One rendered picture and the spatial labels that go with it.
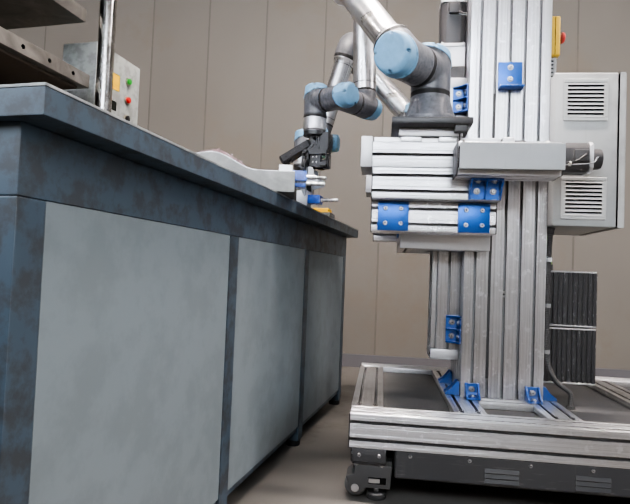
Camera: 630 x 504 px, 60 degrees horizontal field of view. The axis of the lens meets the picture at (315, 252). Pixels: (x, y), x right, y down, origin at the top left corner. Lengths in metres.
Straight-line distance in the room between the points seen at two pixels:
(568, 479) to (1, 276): 1.36
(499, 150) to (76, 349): 1.11
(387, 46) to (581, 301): 0.99
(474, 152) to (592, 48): 2.62
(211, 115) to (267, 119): 0.39
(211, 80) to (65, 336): 3.27
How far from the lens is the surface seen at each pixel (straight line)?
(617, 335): 3.86
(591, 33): 4.09
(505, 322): 1.81
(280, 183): 1.44
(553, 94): 1.89
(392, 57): 1.59
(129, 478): 1.03
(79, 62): 2.49
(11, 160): 0.76
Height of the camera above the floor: 0.59
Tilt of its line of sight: 2 degrees up
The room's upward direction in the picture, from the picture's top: 2 degrees clockwise
